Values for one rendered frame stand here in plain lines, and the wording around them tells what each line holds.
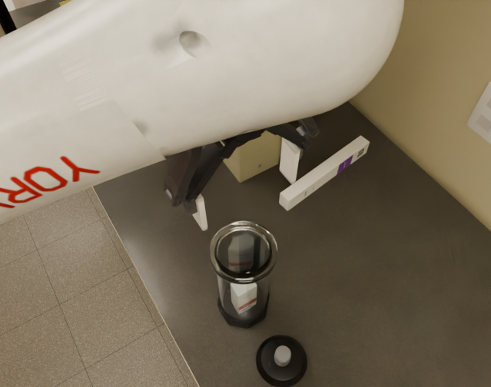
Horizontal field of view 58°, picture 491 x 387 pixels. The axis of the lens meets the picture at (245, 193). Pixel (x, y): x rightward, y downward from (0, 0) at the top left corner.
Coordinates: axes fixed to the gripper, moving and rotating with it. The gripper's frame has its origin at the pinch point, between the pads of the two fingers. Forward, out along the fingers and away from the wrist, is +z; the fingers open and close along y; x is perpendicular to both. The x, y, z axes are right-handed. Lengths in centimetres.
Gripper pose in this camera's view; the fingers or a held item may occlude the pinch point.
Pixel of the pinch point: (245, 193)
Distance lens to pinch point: 58.1
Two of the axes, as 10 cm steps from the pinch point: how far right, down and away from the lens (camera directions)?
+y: -8.5, 4.4, -3.0
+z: 0.1, 5.7, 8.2
